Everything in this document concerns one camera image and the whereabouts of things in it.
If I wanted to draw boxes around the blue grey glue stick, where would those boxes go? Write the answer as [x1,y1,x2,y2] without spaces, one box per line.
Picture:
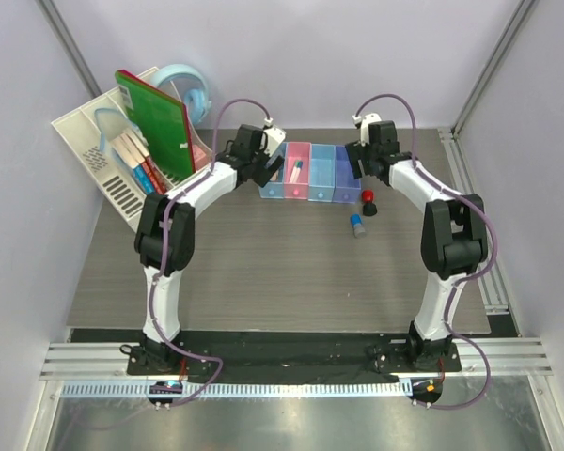
[350,214,366,239]

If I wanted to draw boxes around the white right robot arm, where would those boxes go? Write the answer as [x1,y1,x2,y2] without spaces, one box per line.
[346,114,488,371]

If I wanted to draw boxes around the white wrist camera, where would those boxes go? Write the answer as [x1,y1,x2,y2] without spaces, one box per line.
[263,125,286,157]
[352,113,382,147]

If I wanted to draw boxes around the pink box in rack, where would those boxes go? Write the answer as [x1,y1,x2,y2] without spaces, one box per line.
[192,144,211,171]

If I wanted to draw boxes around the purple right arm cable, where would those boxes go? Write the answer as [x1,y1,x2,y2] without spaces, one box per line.
[354,93,499,411]

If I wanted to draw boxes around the four colour drawer organizer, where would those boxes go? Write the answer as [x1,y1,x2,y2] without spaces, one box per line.
[258,142,362,204]

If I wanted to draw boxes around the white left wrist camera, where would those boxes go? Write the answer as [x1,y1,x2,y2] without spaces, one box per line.
[263,125,286,157]

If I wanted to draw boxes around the blue and red books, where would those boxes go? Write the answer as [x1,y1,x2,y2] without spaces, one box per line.
[133,160,166,194]

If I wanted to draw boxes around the green folder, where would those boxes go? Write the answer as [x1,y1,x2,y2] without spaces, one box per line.
[115,70,196,179]

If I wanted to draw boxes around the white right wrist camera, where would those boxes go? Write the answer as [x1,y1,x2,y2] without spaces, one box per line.
[352,113,382,147]

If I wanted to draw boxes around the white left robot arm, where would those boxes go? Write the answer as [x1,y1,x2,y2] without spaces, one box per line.
[120,125,286,375]

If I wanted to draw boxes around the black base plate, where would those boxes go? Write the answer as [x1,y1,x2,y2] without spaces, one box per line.
[119,331,462,385]

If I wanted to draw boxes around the white slotted cable duct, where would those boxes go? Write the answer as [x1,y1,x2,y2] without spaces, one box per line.
[61,379,413,398]

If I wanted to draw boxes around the light blue headphones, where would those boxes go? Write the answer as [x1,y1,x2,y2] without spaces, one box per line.
[150,64,212,126]

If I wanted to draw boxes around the red black stamp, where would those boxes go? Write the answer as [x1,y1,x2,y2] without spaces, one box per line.
[361,190,378,217]

